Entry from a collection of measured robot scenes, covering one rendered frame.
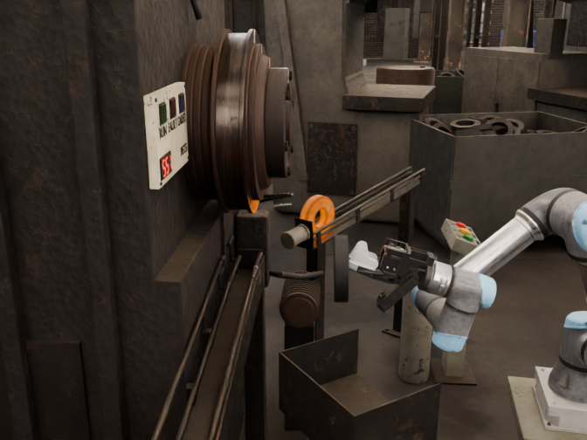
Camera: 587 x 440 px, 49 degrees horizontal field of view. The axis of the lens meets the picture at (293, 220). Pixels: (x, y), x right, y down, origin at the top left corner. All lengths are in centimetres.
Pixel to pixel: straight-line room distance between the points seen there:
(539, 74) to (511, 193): 167
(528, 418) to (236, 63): 126
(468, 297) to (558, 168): 262
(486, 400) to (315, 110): 245
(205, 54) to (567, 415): 134
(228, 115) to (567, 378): 118
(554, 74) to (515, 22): 505
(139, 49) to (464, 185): 279
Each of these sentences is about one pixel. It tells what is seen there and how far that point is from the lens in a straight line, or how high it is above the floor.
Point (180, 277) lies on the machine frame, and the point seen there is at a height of 87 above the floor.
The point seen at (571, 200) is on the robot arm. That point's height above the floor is 97.
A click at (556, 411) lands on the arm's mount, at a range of 196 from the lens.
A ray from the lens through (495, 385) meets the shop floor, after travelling 273.
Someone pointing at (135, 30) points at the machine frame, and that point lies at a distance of 124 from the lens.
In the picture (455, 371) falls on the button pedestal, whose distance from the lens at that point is 271.
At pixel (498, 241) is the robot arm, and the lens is 167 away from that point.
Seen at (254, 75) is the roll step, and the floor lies 125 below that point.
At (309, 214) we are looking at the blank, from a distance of 220.
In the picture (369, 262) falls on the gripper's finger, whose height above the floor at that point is 85.
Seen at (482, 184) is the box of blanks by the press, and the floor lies 46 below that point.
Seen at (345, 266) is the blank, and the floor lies 86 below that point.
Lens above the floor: 139
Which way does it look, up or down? 18 degrees down
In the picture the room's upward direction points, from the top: straight up
